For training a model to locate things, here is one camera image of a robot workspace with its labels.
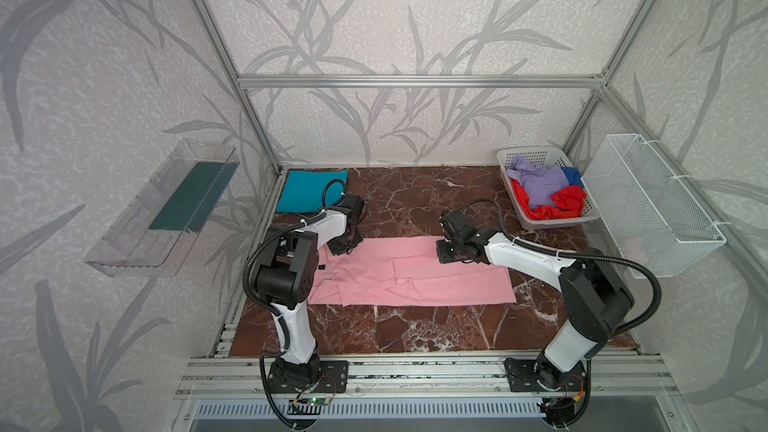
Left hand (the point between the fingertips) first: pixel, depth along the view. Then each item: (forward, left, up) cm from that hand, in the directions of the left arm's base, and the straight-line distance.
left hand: (351, 236), depth 99 cm
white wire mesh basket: (-16, -71, +34) cm, 81 cm away
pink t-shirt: (-12, -17, -1) cm, 21 cm away
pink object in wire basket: (-15, -74, +21) cm, 79 cm away
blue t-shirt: (+20, -78, +9) cm, 81 cm away
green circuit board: (-45, +3, 0) cm, 45 cm away
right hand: (-5, -29, +5) cm, 30 cm away
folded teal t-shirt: (+22, +20, -4) cm, 30 cm away
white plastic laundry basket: (+34, -71, +6) cm, 79 cm away
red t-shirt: (+10, -73, +7) cm, 74 cm away
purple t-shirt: (+20, -67, +5) cm, 70 cm away
